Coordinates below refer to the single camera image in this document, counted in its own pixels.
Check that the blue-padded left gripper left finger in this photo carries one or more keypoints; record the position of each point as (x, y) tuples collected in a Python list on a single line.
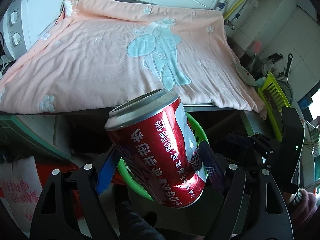
[(69, 205)]

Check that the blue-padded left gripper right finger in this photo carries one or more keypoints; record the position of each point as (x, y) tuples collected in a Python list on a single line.
[(252, 206)]

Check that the red cola can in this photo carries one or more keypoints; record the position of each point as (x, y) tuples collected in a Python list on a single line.
[(153, 137)]

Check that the person's right hand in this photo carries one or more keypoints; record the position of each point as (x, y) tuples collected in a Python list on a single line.
[(303, 209)]

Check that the white printed plastic bag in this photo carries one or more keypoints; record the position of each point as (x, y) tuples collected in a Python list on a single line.
[(21, 186)]

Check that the green dish rack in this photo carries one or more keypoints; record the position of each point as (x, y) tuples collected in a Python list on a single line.
[(274, 98)]

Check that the green plastic basket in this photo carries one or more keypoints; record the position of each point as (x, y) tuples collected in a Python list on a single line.
[(125, 175)]

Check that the black frying pan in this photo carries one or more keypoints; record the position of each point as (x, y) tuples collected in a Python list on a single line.
[(283, 80)]

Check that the white round scale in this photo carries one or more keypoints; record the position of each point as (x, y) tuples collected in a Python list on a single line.
[(245, 75)]

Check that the pink towel with rabbit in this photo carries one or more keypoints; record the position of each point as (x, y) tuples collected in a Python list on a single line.
[(104, 53)]

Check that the white washing machine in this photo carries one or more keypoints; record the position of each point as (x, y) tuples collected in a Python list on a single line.
[(24, 22)]

